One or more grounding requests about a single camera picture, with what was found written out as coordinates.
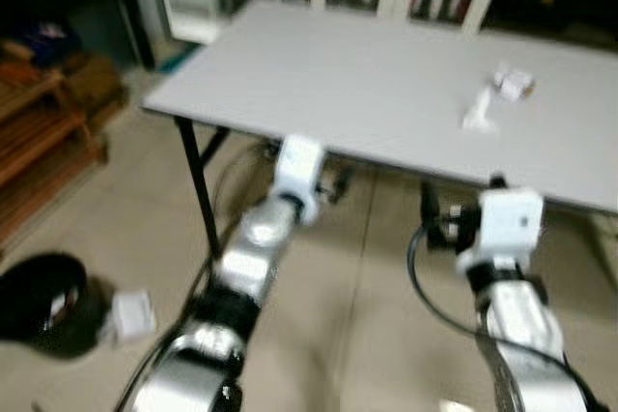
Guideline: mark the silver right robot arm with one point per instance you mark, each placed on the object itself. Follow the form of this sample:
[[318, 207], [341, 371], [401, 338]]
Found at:
[[517, 325]]

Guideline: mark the brown wooden rack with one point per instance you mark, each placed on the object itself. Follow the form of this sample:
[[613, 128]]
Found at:
[[48, 132]]

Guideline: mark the white brown paper trash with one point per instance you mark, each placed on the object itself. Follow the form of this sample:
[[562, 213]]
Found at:
[[515, 84]]

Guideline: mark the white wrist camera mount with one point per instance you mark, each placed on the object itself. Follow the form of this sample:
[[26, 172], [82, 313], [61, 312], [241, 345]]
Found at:
[[510, 221], [299, 169]]

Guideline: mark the black rubbish bin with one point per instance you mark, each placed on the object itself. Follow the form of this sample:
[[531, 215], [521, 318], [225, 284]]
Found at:
[[43, 301]]

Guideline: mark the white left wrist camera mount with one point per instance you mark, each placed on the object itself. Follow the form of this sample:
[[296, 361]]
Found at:
[[299, 169]]

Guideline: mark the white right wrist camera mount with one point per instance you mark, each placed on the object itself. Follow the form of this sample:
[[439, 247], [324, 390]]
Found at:
[[510, 221]]

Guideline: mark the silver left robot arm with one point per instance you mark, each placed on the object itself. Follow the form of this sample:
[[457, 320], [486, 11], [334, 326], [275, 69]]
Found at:
[[241, 258]]

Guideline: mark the long crumpled white paper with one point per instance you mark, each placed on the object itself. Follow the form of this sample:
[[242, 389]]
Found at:
[[480, 115]]

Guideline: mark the black metal table leg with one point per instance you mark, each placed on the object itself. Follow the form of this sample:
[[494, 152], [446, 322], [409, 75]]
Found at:
[[198, 185]]

